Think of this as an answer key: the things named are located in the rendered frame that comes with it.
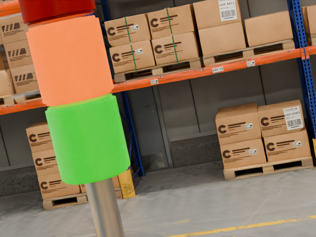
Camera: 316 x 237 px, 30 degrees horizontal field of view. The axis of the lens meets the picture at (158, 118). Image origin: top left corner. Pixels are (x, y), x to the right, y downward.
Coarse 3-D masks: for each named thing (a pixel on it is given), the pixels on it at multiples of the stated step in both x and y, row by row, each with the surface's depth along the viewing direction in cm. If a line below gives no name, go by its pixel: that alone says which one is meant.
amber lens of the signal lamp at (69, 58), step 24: (48, 24) 38; (72, 24) 38; (96, 24) 39; (48, 48) 38; (72, 48) 38; (96, 48) 39; (48, 72) 38; (72, 72) 38; (96, 72) 39; (48, 96) 39; (72, 96) 38; (96, 96) 39
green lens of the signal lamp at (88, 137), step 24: (48, 120) 40; (72, 120) 39; (96, 120) 39; (120, 120) 41; (72, 144) 39; (96, 144) 39; (120, 144) 40; (72, 168) 39; (96, 168) 39; (120, 168) 40
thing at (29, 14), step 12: (24, 0) 38; (36, 0) 38; (48, 0) 37; (60, 0) 37; (72, 0) 38; (84, 0) 38; (24, 12) 38; (36, 12) 38; (48, 12) 37; (60, 12) 38; (72, 12) 38; (84, 12) 39; (36, 24) 40
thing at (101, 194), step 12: (108, 180) 41; (96, 192) 41; (108, 192) 41; (96, 204) 41; (108, 204) 41; (96, 216) 41; (108, 216) 41; (96, 228) 42; (108, 228) 41; (120, 228) 42
